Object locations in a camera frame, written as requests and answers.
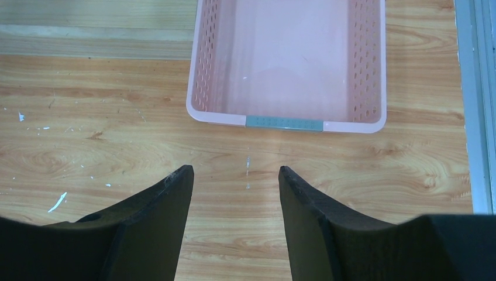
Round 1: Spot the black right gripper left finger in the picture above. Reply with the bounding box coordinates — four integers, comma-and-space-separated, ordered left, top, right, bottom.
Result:
1, 165, 194, 280

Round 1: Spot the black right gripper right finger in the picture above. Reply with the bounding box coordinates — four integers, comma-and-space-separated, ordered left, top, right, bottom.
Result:
278, 166, 495, 280

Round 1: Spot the pink plastic basket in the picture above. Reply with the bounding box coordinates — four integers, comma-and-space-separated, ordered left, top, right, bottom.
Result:
186, 0, 387, 133

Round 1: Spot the aluminium frame rail right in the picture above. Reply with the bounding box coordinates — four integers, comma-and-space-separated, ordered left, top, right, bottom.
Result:
454, 0, 495, 215

